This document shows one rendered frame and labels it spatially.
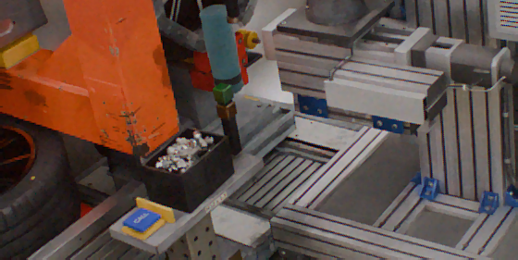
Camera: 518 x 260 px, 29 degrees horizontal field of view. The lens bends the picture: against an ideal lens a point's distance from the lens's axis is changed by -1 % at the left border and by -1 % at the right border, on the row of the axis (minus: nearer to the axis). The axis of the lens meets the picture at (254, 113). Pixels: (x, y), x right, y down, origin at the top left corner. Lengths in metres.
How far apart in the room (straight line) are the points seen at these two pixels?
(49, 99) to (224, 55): 0.51
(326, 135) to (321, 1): 1.05
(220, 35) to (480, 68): 0.84
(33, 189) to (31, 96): 0.33
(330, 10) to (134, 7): 0.49
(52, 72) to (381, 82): 0.95
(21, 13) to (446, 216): 1.34
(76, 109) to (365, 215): 0.85
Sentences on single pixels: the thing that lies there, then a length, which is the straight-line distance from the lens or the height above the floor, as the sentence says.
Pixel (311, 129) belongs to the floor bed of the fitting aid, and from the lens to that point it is 3.54.
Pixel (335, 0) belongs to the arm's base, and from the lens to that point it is 2.50.
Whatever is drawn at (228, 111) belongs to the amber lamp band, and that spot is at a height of 0.60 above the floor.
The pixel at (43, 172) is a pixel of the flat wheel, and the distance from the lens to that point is 2.79.
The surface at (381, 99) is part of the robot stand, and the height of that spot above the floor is 0.71.
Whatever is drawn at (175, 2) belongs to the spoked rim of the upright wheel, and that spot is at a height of 0.72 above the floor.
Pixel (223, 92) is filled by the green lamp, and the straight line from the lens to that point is 2.64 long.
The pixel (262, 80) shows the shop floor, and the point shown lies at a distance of 4.08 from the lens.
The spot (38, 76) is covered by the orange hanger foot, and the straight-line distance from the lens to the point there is 2.91.
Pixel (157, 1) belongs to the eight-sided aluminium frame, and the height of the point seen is 0.81.
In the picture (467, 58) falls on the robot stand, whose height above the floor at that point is 0.76.
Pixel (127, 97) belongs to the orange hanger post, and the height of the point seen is 0.71.
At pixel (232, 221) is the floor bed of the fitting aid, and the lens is 3.15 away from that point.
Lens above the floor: 1.89
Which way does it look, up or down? 29 degrees down
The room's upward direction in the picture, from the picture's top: 10 degrees counter-clockwise
